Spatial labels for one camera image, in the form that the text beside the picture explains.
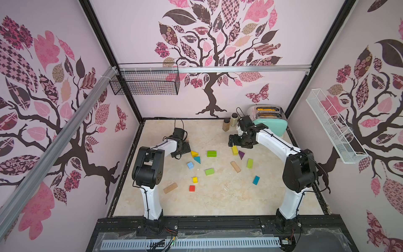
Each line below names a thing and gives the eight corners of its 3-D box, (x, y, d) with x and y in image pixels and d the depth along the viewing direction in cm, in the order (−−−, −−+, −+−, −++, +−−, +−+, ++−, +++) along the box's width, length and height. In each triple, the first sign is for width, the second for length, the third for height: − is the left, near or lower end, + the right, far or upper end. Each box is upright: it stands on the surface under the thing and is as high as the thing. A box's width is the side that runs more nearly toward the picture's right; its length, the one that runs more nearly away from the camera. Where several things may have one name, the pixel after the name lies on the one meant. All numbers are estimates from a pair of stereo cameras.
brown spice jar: (225, 131, 114) (226, 124, 107) (221, 127, 116) (222, 120, 110) (230, 129, 115) (231, 121, 109) (226, 125, 118) (227, 117, 111)
